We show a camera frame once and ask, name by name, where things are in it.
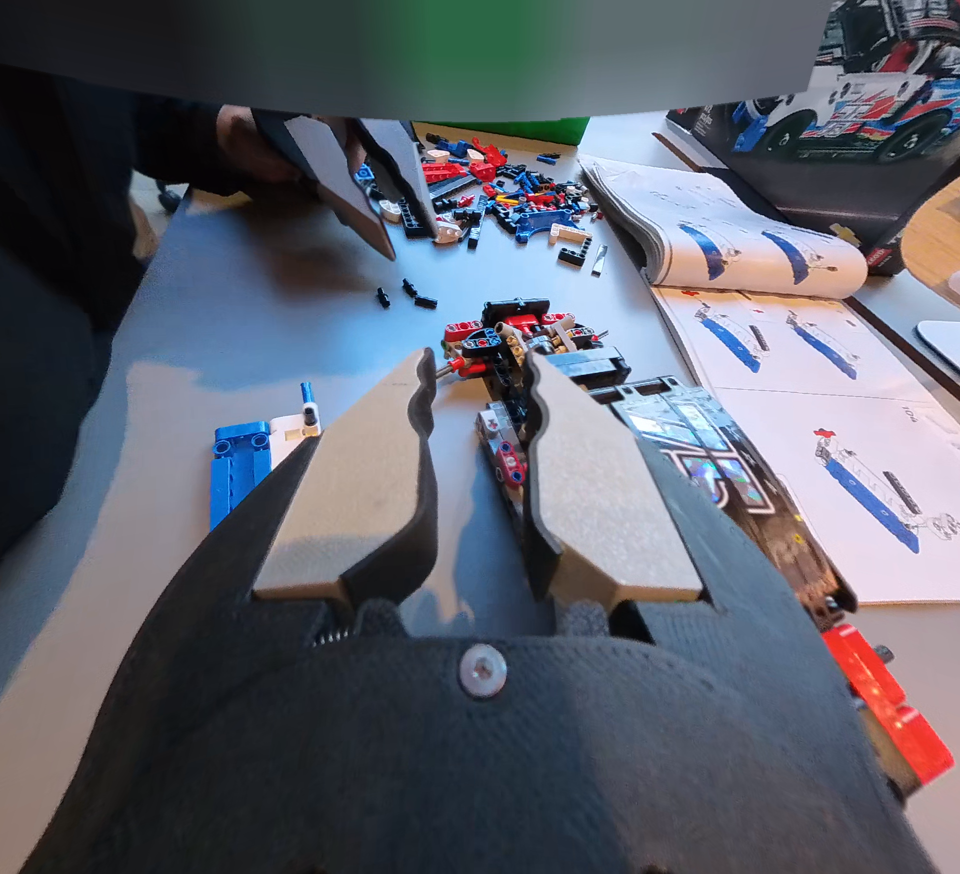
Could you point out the person's left forearm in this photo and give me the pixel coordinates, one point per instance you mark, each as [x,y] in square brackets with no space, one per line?
[172,139]

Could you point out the black cardboard set box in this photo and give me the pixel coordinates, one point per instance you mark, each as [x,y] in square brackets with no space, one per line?
[900,102]

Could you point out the open instruction booklet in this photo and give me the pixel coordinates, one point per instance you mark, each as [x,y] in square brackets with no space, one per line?
[787,364]

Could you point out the pile of brick pieces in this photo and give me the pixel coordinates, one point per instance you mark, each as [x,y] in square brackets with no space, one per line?
[540,222]

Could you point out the black brick race car model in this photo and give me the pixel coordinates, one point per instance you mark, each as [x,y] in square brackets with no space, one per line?
[675,439]

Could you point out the person's left hand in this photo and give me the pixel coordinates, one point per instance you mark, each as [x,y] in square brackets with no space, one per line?
[244,139]

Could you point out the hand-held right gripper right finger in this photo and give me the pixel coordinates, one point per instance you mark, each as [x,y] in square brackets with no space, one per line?
[615,514]

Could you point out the grey desk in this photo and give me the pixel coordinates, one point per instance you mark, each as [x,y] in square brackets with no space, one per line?
[225,304]

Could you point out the green storage bin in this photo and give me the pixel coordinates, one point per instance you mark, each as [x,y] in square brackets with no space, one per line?
[525,132]

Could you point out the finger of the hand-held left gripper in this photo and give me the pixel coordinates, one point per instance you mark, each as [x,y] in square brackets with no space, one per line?
[337,177]
[401,162]

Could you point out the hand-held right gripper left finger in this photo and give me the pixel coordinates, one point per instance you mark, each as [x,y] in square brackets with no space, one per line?
[352,507]

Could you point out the blue brick panel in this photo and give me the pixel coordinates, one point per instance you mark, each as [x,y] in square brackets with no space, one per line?
[232,484]

